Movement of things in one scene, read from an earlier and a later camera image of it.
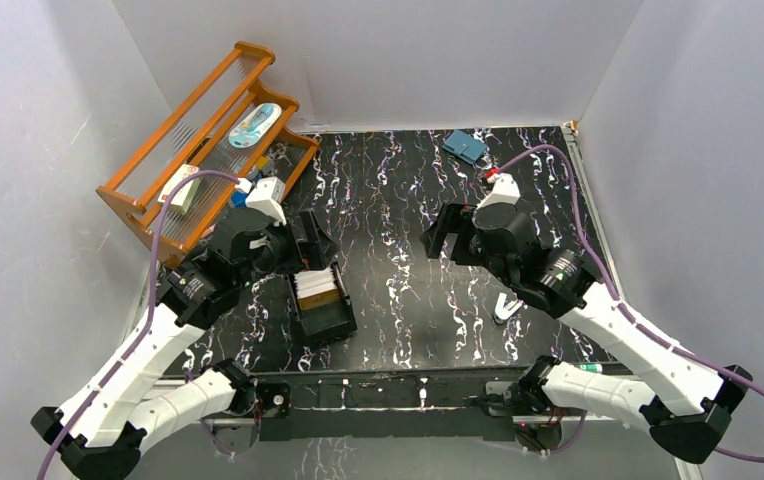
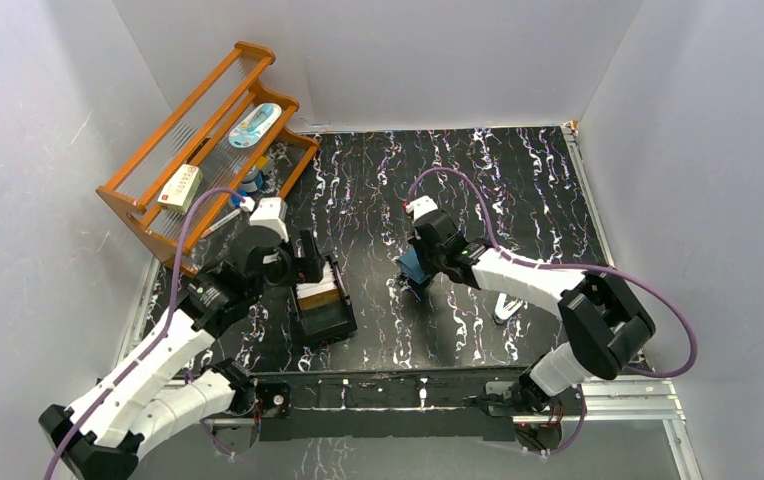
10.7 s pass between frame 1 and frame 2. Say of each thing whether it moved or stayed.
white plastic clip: stayed
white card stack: stayed
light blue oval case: stayed
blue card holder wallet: moved
